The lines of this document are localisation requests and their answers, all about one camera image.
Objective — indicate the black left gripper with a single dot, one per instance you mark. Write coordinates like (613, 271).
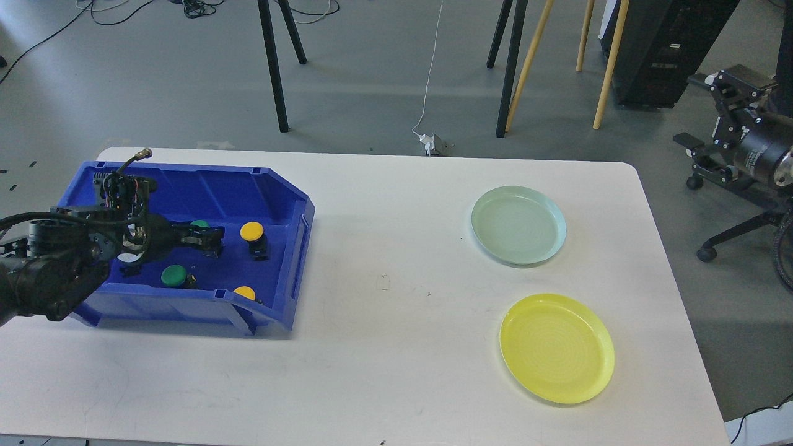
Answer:
(154, 238)

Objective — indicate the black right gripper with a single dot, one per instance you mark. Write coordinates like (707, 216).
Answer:
(747, 136)

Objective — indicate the yellow plate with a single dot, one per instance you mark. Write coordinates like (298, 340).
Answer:
(557, 348)

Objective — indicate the small black button part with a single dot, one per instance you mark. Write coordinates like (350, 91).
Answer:
(130, 271)

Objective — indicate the yellow push button front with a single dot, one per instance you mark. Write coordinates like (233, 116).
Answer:
(248, 292)

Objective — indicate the white power adapter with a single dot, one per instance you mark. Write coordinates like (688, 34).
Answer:
(434, 145)

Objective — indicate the blue plastic storage bin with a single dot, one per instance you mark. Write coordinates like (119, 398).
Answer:
(223, 196)

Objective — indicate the light green plate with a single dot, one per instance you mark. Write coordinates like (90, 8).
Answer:
(518, 226)

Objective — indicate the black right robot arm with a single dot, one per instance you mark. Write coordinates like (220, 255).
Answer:
(778, 103)

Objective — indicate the black stand legs centre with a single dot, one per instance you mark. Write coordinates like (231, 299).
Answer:
(515, 11)

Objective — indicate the yellow push button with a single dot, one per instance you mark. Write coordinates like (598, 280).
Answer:
(248, 292)
(253, 233)

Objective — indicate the black tripod legs left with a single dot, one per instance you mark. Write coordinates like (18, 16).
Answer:
(267, 28)

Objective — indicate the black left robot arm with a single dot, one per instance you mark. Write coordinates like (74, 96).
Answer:
(69, 251)

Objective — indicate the black office chair base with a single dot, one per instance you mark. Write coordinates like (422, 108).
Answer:
(775, 204)

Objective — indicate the black computer tower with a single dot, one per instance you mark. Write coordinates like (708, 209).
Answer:
(663, 43)

